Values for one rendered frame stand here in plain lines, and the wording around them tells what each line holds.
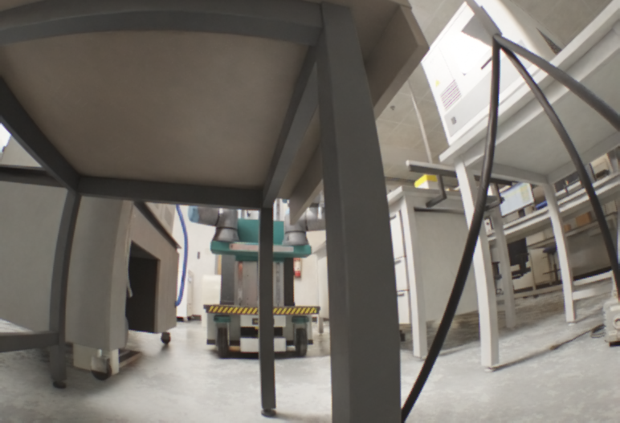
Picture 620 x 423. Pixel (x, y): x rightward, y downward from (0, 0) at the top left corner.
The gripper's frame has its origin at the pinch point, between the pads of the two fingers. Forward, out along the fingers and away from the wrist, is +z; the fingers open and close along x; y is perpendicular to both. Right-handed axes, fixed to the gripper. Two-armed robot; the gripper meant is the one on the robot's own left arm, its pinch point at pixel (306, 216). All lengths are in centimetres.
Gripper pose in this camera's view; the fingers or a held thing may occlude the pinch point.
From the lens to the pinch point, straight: 141.3
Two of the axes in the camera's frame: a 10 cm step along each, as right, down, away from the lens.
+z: -0.5, 6.8, -7.3
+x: 9.9, 1.1, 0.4
